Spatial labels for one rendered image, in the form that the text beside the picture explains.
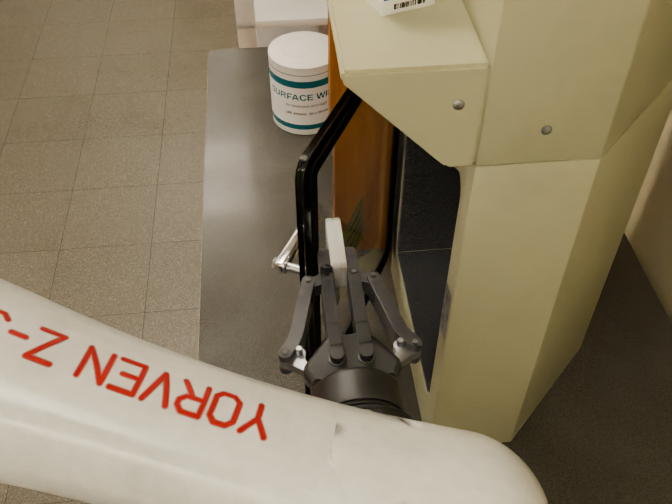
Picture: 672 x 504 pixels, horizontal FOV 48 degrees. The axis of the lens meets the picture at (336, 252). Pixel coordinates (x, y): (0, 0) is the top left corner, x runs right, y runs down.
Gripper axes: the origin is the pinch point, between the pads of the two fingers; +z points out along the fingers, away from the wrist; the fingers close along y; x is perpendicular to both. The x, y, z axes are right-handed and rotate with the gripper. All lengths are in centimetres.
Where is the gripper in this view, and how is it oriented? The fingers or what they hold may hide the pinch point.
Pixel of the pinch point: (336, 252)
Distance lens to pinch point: 75.9
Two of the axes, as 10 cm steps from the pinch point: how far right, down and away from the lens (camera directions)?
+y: -10.0, 0.7, -0.7
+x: 0.0, 7.0, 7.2
